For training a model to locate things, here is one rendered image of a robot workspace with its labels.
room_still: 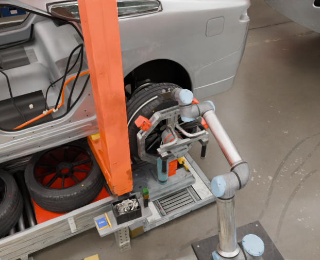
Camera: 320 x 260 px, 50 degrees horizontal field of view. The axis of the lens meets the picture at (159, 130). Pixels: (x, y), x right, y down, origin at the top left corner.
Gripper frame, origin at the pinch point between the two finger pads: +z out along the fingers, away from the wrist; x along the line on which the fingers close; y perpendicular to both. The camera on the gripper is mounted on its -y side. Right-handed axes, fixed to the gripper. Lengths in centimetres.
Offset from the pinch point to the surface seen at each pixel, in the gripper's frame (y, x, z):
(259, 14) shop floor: 338, 26, 295
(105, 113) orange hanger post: -52, 4, -31
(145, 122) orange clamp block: -22.3, -14.6, -10.8
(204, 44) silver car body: 52, 25, 16
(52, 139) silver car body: -84, -19, 40
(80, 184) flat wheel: -75, -61, 33
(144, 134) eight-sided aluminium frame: -23.4, -25.4, -4.9
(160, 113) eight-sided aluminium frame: -8.8, -12.9, -8.4
